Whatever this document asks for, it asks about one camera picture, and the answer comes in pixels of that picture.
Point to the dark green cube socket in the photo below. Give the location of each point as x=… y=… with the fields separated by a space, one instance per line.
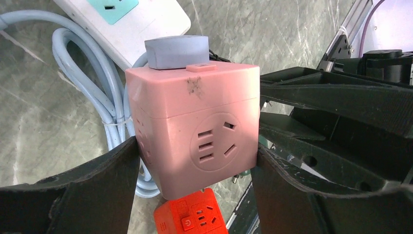
x=235 y=178

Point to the red cube socket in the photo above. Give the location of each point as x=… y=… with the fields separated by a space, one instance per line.
x=197 y=213

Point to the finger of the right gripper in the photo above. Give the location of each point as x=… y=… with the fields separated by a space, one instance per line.
x=344 y=151

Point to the white multicolour power strip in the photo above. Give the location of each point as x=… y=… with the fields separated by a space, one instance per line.
x=121 y=27

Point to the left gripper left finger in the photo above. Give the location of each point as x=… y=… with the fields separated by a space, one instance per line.
x=95 y=197

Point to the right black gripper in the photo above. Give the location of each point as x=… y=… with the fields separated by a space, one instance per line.
x=372 y=89

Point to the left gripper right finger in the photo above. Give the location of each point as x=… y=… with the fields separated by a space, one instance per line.
x=291 y=200

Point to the pink socket adapter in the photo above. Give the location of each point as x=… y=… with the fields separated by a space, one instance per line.
x=198 y=125

